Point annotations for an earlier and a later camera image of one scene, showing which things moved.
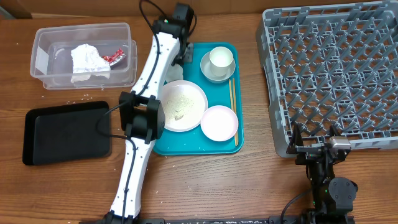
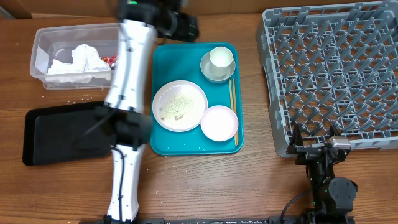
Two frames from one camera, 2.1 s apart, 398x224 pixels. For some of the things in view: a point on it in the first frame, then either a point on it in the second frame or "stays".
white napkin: [174, 72] to [59, 72]
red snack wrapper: [114, 59] stays
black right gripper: [307, 154] stays
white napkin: [86, 61] stays
